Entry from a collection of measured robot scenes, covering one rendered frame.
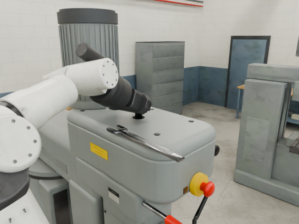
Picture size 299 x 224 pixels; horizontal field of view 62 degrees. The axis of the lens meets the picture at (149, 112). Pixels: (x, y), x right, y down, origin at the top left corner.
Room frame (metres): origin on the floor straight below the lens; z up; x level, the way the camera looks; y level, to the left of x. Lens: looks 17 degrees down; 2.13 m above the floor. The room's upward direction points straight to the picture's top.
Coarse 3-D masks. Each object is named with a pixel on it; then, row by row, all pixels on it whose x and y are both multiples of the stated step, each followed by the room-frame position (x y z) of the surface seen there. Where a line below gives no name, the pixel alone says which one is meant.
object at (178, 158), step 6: (120, 126) 0.62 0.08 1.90; (114, 132) 0.58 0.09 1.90; (120, 132) 0.58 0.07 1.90; (126, 132) 0.58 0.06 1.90; (132, 138) 0.54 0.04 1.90; (138, 138) 0.54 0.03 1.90; (144, 144) 0.51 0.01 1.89; (150, 144) 0.51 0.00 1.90; (156, 144) 0.51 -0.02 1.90; (156, 150) 0.48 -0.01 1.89; (162, 150) 0.48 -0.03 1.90; (168, 150) 0.48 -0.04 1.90; (168, 156) 0.46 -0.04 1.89; (174, 156) 0.45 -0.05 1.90; (180, 156) 0.45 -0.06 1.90
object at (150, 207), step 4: (144, 200) 0.57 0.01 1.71; (144, 204) 0.55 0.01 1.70; (148, 204) 0.55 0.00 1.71; (148, 208) 0.54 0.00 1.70; (152, 208) 0.54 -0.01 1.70; (156, 212) 0.52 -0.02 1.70; (160, 212) 0.52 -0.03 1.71; (160, 216) 0.51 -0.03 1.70; (164, 216) 0.51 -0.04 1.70; (168, 216) 0.50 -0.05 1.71; (172, 216) 0.50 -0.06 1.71; (168, 220) 0.49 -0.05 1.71; (172, 220) 0.49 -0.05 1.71; (176, 220) 0.49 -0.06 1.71
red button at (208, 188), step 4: (204, 184) 0.54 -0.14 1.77; (208, 184) 0.53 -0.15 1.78; (212, 184) 0.54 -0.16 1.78; (200, 188) 0.54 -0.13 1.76; (204, 188) 0.53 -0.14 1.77; (208, 188) 0.53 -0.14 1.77; (212, 188) 0.53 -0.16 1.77; (204, 192) 0.52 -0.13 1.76; (208, 192) 0.52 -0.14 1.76; (212, 192) 0.53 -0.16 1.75; (208, 196) 0.53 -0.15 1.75
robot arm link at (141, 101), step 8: (128, 88) 0.61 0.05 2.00; (120, 96) 0.59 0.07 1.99; (128, 96) 0.61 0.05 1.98; (136, 96) 0.64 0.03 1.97; (144, 96) 0.67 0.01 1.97; (112, 104) 0.59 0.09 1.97; (120, 104) 0.60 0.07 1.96; (128, 104) 0.63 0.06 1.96; (136, 104) 0.64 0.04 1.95; (144, 104) 0.65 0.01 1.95; (136, 112) 0.67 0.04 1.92; (144, 112) 0.66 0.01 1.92
